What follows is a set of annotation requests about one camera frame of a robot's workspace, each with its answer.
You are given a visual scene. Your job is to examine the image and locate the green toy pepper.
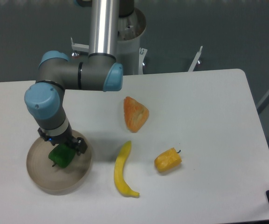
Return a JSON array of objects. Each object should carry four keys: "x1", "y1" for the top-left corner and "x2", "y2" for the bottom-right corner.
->
[{"x1": 48, "y1": 144, "x2": 76, "y2": 168}]

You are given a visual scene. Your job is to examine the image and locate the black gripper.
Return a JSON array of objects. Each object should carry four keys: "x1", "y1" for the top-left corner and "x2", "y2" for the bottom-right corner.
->
[{"x1": 37, "y1": 127, "x2": 88, "y2": 156}]

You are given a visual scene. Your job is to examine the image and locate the beige round plate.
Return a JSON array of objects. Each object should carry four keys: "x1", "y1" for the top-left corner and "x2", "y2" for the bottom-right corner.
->
[{"x1": 26, "y1": 130, "x2": 92, "y2": 195}]

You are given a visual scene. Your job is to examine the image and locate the yellow toy banana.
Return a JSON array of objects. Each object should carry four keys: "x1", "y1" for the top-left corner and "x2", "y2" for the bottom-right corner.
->
[{"x1": 114, "y1": 141, "x2": 140, "y2": 198}]

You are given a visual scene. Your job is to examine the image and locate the yellow toy pepper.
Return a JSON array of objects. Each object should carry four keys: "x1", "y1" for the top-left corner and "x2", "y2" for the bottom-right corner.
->
[{"x1": 154, "y1": 148, "x2": 182, "y2": 173}]

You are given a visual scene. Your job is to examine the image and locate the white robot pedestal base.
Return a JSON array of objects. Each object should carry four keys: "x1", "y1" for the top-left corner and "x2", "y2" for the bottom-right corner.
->
[{"x1": 116, "y1": 8, "x2": 147, "y2": 75}]

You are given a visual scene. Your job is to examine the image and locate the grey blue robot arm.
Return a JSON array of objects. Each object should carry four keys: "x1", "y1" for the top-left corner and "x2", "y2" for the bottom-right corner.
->
[{"x1": 24, "y1": 0, "x2": 134, "y2": 154}]

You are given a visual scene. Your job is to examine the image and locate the orange toy fruit slice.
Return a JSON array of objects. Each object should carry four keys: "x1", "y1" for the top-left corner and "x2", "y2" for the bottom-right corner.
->
[{"x1": 124, "y1": 96, "x2": 149, "y2": 133}]

